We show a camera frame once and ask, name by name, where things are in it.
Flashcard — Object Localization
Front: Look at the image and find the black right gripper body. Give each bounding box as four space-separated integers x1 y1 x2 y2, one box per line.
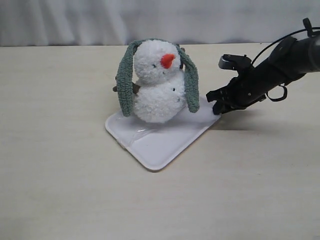
206 72 268 110

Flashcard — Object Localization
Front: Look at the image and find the white plush snowman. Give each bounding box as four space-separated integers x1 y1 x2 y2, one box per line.
112 40 187 124

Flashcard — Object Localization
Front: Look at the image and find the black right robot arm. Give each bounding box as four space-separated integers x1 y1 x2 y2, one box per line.
206 36 320 115

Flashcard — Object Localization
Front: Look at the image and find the white curtain backdrop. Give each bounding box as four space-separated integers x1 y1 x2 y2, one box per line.
0 0 320 47

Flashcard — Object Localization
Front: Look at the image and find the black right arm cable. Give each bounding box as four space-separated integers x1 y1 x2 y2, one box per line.
249 17 316 102

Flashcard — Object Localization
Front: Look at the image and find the white plastic tray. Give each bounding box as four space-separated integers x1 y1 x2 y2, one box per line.
105 97 221 172

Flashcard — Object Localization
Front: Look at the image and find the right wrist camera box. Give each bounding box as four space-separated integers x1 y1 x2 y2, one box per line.
218 54 251 72

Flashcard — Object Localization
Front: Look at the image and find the green fleece scarf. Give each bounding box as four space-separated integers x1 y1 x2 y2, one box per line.
116 37 200 118

